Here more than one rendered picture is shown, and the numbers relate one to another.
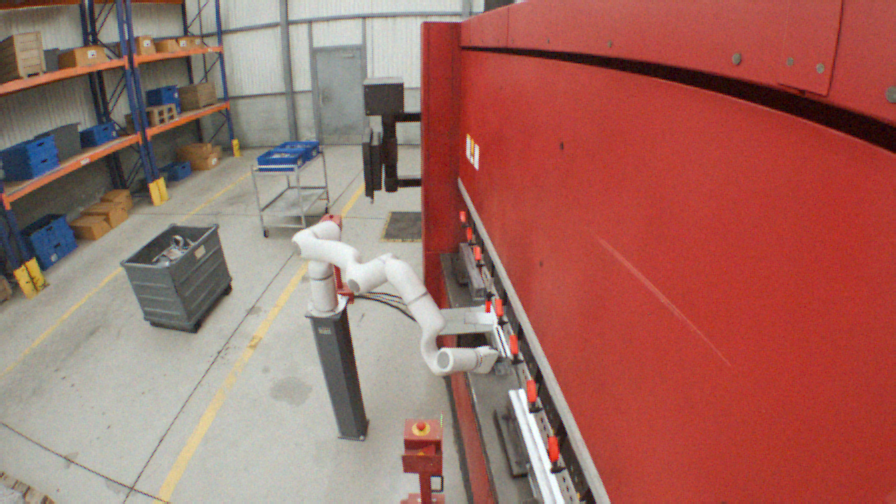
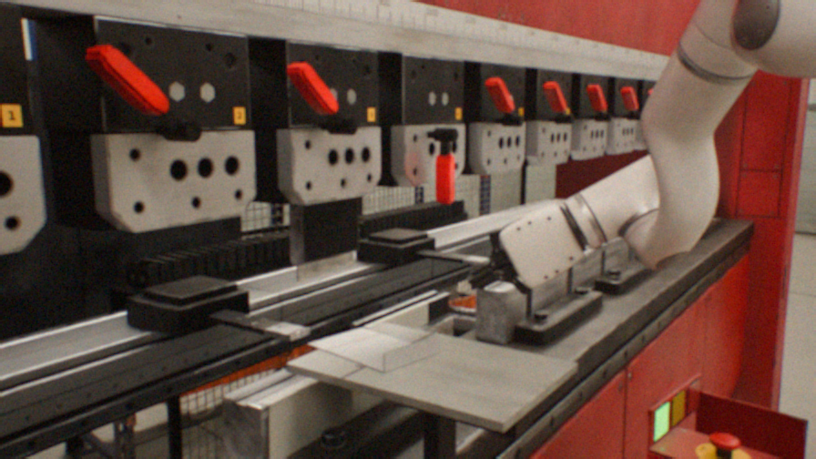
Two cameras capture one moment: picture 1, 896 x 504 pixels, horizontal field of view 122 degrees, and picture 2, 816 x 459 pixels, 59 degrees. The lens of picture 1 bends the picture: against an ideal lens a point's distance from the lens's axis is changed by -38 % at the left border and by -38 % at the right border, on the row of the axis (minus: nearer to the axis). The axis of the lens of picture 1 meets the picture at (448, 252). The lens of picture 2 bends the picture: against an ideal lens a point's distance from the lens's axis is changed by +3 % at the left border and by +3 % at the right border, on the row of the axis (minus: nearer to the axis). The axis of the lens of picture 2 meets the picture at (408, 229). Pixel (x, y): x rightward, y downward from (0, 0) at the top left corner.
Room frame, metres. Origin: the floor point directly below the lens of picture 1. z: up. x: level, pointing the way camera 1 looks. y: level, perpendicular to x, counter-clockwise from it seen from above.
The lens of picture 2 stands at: (2.00, 0.41, 1.27)
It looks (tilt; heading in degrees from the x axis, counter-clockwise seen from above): 10 degrees down; 222
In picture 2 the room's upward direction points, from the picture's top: straight up
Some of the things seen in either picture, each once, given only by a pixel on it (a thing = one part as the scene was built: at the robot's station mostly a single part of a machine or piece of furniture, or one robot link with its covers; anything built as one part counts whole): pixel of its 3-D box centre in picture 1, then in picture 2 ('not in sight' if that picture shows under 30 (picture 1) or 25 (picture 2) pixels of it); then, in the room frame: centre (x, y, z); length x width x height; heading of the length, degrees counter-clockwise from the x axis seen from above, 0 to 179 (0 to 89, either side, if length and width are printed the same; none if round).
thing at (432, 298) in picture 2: (500, 342); (403, 317); (1.30, -0.24, 0.99); 0.20 x 0.03 x 0.03; 8
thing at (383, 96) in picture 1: (385, 142); not in sight; (2.64, 0.43, 1.53); 0.51 x 0.25 x 0.85; 9
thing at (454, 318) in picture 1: (461, 320); (432, 366); (1.44, -0.07, 1.00); 0.26 x 0.18 x 0.01; 98
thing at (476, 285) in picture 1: (470, 270); not in sight; (2.01, -0.14, 0.92); 0.50 x 0.06 x 0.10; 8
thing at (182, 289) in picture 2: not in sight; (227, 311); (1.50, -0.38, 1.01); 0.26 x 0.12 x 0.05; 98
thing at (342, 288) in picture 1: (336, 259); not in sight; (2.96, 0.98, 0.41); 0.25 x 0.20 x 0.83; 98
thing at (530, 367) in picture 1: (538, 365); (534, 117); (0.89, -0.29, 1.26); 0.15 x 0.09 x 0.17; 8
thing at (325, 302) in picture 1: (324, 290); not in sight; (1.52, 0.59, 1.09); 0.19 x 0.19 x 0.18
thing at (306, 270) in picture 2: not in sight; (325, 234); (1.46, -0.21, 1.13); 0.10 x 0.02 x 0.10; 8
